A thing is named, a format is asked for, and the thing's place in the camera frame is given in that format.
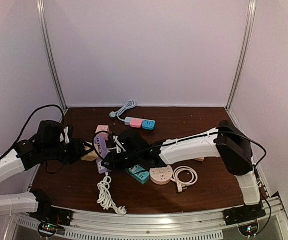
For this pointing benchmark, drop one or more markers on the teal usb power strip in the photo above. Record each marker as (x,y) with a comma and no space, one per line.
(139,174)

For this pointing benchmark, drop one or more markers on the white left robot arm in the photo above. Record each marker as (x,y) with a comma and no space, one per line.
(22,157)

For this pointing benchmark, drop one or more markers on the beige cube socket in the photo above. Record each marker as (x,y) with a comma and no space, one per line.
(96,156)

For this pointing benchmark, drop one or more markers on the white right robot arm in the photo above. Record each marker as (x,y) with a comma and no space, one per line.
(225,142)

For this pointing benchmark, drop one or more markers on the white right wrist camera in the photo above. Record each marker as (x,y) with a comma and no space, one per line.
(119,147)

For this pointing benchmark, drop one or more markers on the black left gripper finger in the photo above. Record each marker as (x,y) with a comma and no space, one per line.
(89,156)
(87,145)

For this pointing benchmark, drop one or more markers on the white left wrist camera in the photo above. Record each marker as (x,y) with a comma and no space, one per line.
(65,135)

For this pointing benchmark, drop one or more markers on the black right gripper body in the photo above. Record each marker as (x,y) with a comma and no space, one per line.
(133,159)

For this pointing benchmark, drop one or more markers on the round pink power socket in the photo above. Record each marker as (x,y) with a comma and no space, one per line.
(161,175)

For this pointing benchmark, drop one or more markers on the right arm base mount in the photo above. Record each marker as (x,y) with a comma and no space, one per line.
(246,217)

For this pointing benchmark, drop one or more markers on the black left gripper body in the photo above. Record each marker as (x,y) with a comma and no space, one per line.
(53,152)

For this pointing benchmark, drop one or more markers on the pink cube socket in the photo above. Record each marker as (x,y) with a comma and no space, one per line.
(102,128)

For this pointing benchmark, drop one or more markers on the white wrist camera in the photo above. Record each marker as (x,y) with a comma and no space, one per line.
(65,135)
(119,147)

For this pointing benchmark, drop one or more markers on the purple power strip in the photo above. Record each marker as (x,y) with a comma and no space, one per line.
(102,149)

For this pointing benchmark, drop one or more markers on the small pink plug adapter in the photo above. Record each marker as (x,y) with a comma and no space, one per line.
(199,159)

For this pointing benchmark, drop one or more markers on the aluminium front rail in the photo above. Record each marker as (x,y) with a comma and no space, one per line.
(201,225)

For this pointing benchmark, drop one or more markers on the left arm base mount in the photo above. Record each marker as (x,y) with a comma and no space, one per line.
(52,221)

